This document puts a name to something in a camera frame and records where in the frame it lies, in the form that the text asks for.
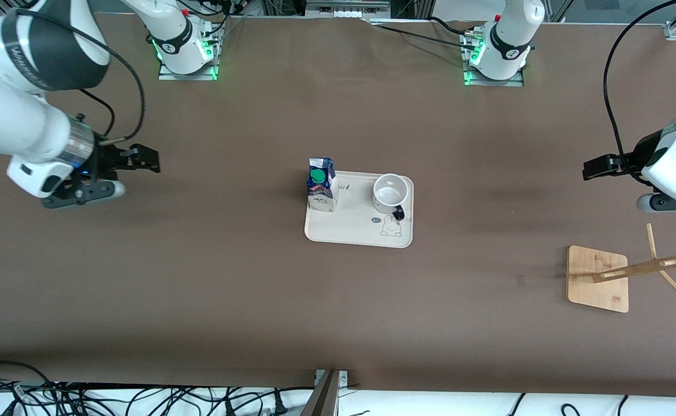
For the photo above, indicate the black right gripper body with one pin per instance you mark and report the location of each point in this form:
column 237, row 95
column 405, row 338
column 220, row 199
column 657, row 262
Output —
column 107, row 159

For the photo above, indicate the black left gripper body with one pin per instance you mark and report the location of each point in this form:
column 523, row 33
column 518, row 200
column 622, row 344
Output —
column 639, row 155

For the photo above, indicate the blue white milk carton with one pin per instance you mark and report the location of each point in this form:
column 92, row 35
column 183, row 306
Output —
column 322, row 193

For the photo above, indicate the white smiley mug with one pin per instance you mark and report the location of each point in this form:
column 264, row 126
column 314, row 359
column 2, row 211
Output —
column 390, row 190

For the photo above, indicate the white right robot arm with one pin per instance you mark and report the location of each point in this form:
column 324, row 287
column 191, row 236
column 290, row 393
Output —
column 8, row 121

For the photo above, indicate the wooden cup rack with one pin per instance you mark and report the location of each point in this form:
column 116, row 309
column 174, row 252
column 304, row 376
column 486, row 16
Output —
column 598, row 283

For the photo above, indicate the cream rabbit print tray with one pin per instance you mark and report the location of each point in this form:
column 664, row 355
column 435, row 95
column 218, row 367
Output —
column 349, row 228

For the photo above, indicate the white power strip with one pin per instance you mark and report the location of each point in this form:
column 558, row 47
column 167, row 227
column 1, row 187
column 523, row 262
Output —
column 344, row 10

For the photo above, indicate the black power plug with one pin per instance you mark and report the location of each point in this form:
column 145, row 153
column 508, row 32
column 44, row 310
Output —
column 280, row 404

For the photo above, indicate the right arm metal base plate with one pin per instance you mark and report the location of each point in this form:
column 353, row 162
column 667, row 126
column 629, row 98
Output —
column 170, row 76

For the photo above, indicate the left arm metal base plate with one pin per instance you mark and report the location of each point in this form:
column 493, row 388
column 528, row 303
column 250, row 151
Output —
column 488, row 82

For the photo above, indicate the metal camera stand post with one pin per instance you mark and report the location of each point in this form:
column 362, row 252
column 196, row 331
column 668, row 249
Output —
column 322, row 398

